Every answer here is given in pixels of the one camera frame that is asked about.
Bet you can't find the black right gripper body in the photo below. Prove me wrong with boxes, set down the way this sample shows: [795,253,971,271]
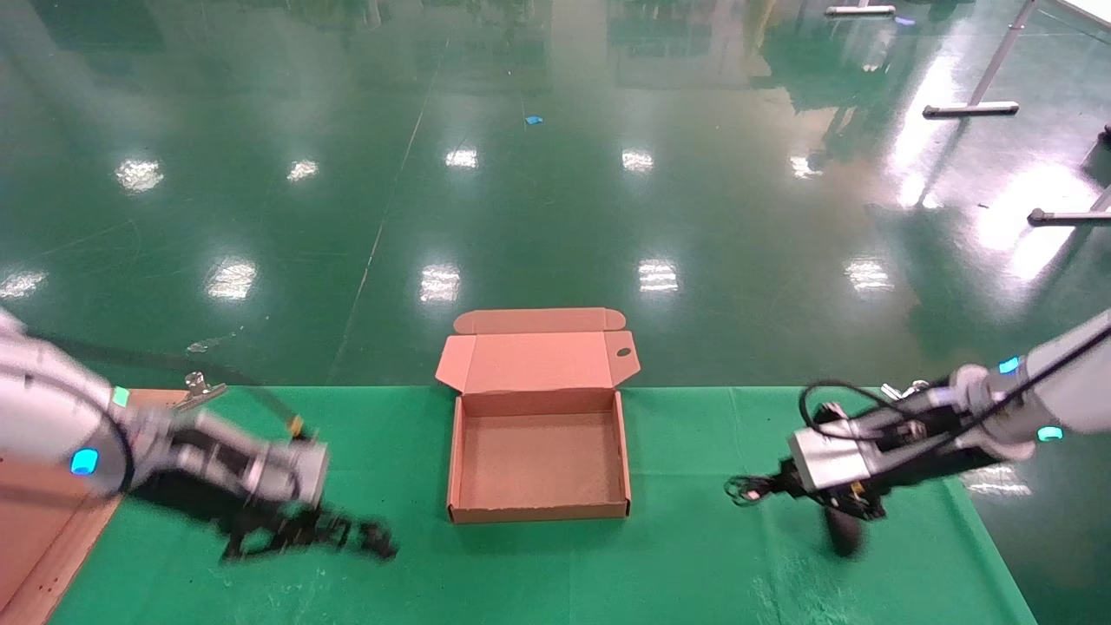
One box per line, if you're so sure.
[781,460,888,522]

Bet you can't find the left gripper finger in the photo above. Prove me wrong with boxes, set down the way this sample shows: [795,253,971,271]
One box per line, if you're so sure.
[221,521,287,561]
[330,518,400,561]

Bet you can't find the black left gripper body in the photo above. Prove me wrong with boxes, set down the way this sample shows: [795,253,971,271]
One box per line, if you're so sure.
[213,499,326,532]

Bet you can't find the open brown cardboard box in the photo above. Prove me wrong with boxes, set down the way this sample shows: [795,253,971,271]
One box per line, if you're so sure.
[434,308,641,524]

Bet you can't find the green table cloth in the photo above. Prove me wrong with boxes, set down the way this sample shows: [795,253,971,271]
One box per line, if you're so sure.
[48,386,1038,625]

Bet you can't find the brown wooden board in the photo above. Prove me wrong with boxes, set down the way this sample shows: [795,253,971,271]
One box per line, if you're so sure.
[0,388,187,625]

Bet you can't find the grey table foot black cap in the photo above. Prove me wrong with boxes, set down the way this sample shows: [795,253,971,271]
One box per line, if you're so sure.
[1029,187,1111,227]

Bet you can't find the white table leg with foot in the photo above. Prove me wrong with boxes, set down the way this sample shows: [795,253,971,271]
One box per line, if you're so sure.
[923,0,1038,118]

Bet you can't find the white table top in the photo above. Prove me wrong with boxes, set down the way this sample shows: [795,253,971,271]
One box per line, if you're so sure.
[1055,0,1111,31]

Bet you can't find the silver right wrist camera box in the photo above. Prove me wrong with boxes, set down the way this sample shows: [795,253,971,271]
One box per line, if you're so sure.
[788,424,879,493]

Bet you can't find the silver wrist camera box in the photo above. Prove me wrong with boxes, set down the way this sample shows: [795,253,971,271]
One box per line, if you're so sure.
[788,424,879,493]
[250,438,331,507]

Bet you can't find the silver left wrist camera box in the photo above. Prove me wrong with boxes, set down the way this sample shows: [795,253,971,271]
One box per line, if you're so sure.
[250,438,331,507]

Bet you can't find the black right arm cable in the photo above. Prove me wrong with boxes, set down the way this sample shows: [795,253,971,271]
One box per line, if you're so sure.
[799,326,1111,452]

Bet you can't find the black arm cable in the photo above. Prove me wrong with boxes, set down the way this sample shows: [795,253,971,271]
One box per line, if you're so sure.
[799,326,1111,452]
[26,332,305,439]

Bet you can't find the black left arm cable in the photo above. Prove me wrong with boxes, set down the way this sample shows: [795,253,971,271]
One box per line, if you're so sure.
[26,332,305,439]

